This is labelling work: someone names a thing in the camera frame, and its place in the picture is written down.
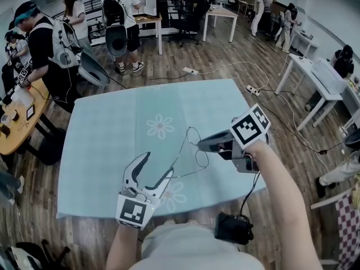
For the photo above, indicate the light blue floral tablecloth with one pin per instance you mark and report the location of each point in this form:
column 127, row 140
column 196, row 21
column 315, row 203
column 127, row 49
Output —
column 107, row 136

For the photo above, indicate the person's light grey shirt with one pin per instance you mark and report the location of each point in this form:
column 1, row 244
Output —
column 191, row 249

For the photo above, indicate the brown box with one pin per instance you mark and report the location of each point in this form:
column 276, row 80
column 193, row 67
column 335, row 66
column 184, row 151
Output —
column 5, row 130

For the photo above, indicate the white desk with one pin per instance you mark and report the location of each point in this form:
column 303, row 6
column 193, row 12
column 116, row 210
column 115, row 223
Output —
column 351, row 97
column 305, row 69
column 306, row 38

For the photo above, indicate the black waist pouch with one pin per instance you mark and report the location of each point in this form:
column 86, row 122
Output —
column 232, row 229

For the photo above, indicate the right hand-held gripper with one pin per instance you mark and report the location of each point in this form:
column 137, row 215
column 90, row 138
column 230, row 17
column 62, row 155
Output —
column 247, row 128

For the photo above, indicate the brown cup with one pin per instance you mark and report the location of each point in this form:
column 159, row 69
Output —
column 15, row 116

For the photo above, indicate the clear plastic bin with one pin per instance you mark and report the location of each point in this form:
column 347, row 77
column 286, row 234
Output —
column 329, row 76

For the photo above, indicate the round wooden table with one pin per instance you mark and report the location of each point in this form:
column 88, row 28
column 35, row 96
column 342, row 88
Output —
column 17, row 139

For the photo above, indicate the grey dome-shaped shell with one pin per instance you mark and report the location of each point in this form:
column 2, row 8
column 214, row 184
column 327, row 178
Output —
column 94, row 72
column 116, row 41
column 353, row 142

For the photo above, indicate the black power adapter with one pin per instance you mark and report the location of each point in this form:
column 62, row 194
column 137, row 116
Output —
column 323, row 152

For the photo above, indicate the small black framed tablet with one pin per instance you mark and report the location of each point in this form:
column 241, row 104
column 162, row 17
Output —
column 30, row 112

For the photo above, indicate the red white checkered cloth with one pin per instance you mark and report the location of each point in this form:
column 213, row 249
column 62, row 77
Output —
column 348, row 229

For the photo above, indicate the black office chair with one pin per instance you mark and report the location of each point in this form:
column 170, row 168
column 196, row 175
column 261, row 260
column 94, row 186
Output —
column 191, row 18

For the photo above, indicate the white table yellow top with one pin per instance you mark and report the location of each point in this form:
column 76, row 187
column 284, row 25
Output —
column 149, row 20

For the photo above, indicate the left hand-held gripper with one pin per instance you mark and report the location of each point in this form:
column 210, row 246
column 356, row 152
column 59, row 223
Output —
column 133, row 211

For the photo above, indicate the small white box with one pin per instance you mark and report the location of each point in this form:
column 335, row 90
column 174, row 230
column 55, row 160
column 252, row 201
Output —
column 4, row 118

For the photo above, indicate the yellow soft item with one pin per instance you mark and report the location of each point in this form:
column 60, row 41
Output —
column 356, row 193

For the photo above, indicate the white power strip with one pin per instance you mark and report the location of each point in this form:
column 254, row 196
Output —
column 190, row 70
column 252, row 90

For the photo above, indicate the person's right forearm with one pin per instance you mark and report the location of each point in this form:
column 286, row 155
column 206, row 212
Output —
column 281, row 195

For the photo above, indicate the person's left forearm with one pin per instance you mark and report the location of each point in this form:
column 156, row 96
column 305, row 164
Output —
column 121, row 249

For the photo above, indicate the white table wooden top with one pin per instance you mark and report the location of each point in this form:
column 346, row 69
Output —
column 220, row 10

